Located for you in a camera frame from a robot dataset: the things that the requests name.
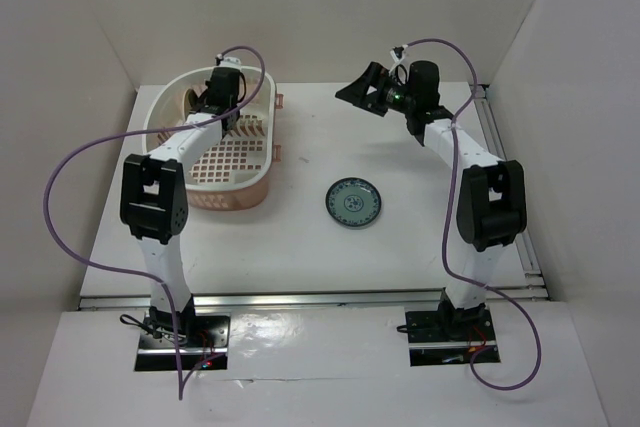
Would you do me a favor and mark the blue white patterned plate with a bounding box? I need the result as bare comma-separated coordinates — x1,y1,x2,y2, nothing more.
324,177,382,229

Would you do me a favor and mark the aluminium rail frame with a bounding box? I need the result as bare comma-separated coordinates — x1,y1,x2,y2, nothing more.
77,81,551,311

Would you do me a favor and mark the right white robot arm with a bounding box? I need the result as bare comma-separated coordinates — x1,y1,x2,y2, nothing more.
335,61,527,341

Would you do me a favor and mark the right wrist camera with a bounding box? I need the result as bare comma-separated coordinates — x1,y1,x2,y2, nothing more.
389,44,409,84

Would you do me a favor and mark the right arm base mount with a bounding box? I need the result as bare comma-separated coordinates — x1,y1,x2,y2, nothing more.
396,311,501,367

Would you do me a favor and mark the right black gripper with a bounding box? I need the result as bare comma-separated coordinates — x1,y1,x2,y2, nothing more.
336,62,417,117

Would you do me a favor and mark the cream plate with dark patch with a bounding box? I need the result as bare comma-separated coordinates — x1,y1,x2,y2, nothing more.
183,89,198,117

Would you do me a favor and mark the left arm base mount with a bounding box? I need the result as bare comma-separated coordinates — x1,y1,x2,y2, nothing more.
119,314,231,372

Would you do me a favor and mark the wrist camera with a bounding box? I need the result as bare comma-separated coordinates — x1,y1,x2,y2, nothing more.
215,53,242,70
389,44,409,84

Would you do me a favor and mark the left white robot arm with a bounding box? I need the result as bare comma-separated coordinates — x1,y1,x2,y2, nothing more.
120,65,246,346

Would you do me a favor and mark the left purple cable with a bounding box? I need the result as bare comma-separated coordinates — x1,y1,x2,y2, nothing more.
43,45,266,401

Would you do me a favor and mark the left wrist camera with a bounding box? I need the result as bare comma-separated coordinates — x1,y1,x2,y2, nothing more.
215,53,242,70

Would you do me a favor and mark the white pink dish rack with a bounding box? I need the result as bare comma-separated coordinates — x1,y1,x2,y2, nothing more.
144,66,283,211

